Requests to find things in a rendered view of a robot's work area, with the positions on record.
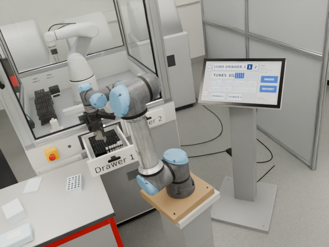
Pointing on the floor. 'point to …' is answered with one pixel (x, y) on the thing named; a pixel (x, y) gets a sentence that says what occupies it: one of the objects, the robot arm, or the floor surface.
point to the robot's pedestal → (192, 227)
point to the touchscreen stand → (244, 179)
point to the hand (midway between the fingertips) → (105, 138)
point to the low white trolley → (64, 210)
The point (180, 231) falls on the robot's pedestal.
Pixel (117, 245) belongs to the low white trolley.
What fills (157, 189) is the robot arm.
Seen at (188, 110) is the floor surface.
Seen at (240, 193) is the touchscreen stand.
